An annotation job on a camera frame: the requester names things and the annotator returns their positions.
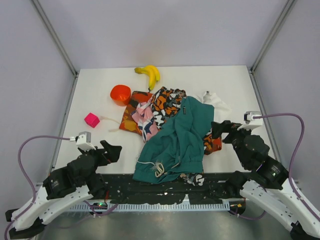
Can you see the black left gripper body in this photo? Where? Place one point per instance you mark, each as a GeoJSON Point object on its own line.
{"type": "Point", "coordinates": [101, 155]}

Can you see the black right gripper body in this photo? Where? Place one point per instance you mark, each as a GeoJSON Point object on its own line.
{"type": "Point", "coordinates": [230, 131]}

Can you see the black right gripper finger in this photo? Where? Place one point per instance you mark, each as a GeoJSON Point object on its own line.
{"type": "Point", "coordinates": [219, 128]}
{"type": "Point", "coordinates": [231, 138]}

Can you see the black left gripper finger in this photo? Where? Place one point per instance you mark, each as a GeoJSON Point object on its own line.
{"type": "Point", "coordinates": [106, 146]}
{"type": "Point", "coordinates": [114, 153]}

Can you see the teal green shorts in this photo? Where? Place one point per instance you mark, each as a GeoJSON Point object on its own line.
{"type": "Point", "coordinates": [178, 148]}

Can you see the orange shorts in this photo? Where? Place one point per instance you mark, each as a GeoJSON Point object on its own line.
{"type": "Point", "coordinates": [211, 145]}

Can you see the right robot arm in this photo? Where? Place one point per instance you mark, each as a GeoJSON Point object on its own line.
{"type": "Point", "coordinates": [267, 182]}

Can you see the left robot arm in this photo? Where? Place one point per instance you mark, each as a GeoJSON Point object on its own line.
{"type": "Point", "coordinates": [65, 187]}

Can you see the orange camouflage cloth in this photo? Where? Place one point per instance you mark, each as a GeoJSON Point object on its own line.
{"type": "Point", "coordinates": [127, 123]}

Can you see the pink navy patterned cloth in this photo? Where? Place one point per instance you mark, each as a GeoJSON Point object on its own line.
{"type": "Point", "coordinates": [145, 120]}

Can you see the black orange white patterned cloth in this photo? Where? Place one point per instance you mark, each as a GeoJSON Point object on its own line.
{"type": "Point", "coordinates": [165, 104]}

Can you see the pink cube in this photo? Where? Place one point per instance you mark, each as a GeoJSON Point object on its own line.
{"type": "Point", "coordinates": [92, 120]}

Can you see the orange plastic cup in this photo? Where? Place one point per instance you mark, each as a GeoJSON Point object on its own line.
{"type": "Point", "coordinates": [121, 95]}

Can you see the yellow banana bunch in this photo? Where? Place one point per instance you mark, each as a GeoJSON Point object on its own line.
{"type": "Point", "coordinates": [152, 72]}

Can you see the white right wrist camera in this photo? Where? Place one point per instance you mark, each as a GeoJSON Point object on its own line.
{"type": "Point", "coordinates": [252, 120]}

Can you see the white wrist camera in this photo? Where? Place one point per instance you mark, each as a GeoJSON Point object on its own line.
{"type": "Point", "coordinates": [83, 141]}
{"type": "Point", "coordinates": [252, 120]}

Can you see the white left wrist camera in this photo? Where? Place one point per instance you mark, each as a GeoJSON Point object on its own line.
{"type": "Point", "coordinates": [83, 141]}

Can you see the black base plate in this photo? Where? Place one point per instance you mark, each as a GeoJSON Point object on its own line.
{"type": "Point", "coordinates": [216, 187]}

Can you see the white slotted cable duct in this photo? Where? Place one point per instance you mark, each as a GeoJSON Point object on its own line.
{"type": "Point", "coordinates": [185, 206]}

